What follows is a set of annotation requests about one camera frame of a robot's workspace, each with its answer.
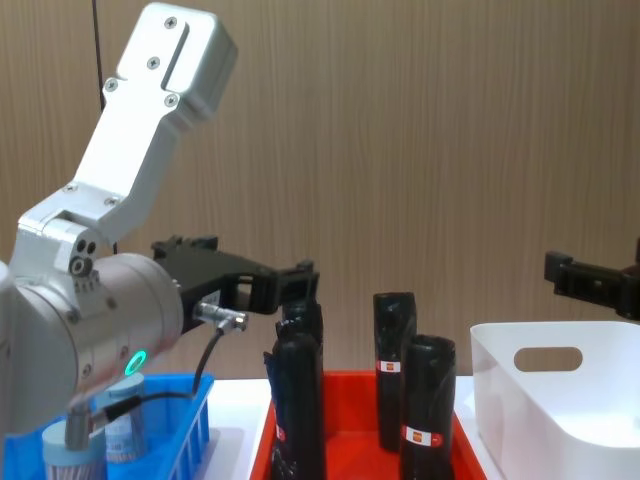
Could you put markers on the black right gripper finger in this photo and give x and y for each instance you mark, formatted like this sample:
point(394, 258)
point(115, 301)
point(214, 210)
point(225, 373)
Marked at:
point(592, 282)

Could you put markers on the black bag roll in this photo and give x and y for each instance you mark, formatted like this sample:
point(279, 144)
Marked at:
point(297, 405)
point(392, 340)
point(427, 400)
point(305, 317)

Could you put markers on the blue plastic basket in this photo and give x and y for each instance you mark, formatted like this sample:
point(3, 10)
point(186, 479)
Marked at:
point(187, 430)

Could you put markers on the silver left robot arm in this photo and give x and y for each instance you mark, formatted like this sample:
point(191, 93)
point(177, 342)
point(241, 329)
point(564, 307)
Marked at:
point(125, 160)

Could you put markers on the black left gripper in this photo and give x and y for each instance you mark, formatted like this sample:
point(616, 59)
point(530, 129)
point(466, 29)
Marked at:
point(200, 270)

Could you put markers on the red plastic bin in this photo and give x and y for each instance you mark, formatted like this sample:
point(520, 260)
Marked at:
point(350, 410)

